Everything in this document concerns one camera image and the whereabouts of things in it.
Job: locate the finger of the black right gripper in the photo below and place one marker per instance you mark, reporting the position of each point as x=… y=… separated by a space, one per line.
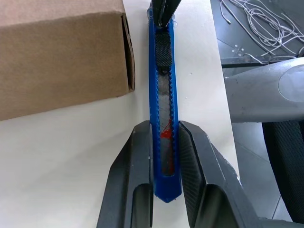
x=158 y=9
x=172 y=8

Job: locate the blue pen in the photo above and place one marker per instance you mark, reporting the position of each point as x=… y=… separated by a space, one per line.
x=166 y=187

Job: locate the brown cardboard box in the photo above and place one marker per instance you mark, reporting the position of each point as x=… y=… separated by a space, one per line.
x=59 y=59

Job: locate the black mesh panel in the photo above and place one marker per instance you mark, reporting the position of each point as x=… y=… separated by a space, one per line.
x=285 y=166

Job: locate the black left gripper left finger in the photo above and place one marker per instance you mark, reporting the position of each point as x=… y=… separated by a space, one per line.
x=123 y=178

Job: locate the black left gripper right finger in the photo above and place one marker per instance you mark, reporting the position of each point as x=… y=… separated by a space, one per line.
x=213 y=171

